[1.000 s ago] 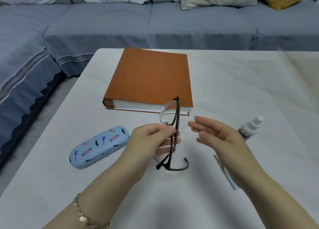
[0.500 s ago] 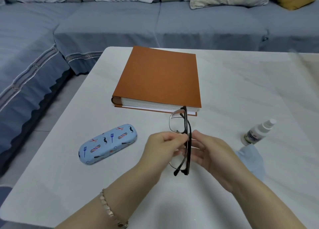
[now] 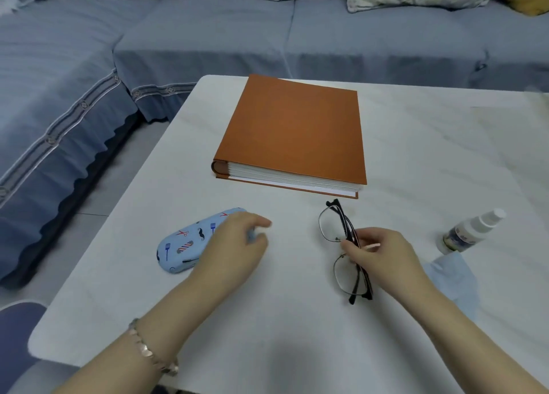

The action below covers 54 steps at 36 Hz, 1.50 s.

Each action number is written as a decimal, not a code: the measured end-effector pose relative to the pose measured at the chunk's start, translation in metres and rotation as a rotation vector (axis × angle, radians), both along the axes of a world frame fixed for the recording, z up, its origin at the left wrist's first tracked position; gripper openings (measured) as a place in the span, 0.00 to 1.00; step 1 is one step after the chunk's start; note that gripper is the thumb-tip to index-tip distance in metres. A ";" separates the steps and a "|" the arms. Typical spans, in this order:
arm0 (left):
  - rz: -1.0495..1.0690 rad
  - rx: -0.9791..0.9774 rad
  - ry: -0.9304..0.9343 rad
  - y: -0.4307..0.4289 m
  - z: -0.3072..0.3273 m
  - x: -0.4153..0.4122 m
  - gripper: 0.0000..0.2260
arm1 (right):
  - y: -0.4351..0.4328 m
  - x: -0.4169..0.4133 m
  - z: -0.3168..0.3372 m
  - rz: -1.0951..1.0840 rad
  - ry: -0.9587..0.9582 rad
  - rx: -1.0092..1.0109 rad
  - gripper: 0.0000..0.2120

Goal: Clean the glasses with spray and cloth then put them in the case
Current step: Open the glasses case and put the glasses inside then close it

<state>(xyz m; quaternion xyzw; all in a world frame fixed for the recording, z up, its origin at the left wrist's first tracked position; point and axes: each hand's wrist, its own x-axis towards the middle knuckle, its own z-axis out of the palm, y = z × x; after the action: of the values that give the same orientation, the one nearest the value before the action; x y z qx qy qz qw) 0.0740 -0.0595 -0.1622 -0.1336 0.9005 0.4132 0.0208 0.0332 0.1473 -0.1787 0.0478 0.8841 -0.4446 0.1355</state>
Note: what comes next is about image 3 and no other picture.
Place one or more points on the person's left hand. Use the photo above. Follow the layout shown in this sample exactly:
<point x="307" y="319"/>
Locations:
<point x="227" y="252"/>

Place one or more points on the person's right hand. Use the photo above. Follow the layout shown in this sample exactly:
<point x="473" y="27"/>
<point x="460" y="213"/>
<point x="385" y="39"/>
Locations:
<point x="390" y="261"/>

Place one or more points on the person's left fingers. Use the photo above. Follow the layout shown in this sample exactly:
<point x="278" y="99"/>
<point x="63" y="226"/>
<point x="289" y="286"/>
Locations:
<point x="251" y="222"/>

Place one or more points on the person's right fingers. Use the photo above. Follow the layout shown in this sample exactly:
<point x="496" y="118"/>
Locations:
<point x="364" y="237"/>

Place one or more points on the black thin-framed eyeglasses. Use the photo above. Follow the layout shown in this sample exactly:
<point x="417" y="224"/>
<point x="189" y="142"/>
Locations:
<point x="331" y="226"/>

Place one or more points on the light blue patterned glasses case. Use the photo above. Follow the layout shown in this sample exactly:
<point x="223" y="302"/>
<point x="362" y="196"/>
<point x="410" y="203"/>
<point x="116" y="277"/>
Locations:
<point x="188" y="243"/>

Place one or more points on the person's right forearm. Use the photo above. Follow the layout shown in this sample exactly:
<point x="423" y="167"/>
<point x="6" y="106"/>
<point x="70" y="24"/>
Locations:
<point x="463" y="346"/>

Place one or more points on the person's left forearm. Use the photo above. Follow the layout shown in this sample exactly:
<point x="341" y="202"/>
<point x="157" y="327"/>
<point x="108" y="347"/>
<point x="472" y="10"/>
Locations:
<point x="141" y="333"/>

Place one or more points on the brown hardcover album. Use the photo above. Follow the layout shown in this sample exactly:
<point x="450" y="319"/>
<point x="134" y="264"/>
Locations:
<point x="296" y="132"/>

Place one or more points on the small white spray bottle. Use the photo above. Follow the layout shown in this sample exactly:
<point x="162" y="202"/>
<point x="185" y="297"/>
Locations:
<point x="465" y="233"/>

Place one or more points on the light blue cleaning cloth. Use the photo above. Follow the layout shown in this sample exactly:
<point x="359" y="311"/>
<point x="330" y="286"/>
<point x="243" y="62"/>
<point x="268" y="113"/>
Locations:
<point x="457" y="282"/>

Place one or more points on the blue scalloped-trim sofa cover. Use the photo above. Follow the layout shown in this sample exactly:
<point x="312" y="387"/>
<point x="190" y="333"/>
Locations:
<point x="197" y="46"/>
<point x="51" y="119"/>

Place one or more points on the grey-blue fabric sofa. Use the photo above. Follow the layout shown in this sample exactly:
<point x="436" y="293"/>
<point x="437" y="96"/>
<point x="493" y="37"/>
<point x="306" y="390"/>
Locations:
<point x="364" y="38"/>

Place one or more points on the dark blue chair seat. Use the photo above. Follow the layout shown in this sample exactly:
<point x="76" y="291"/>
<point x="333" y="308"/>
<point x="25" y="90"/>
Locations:
<point x="17" y="333"/>

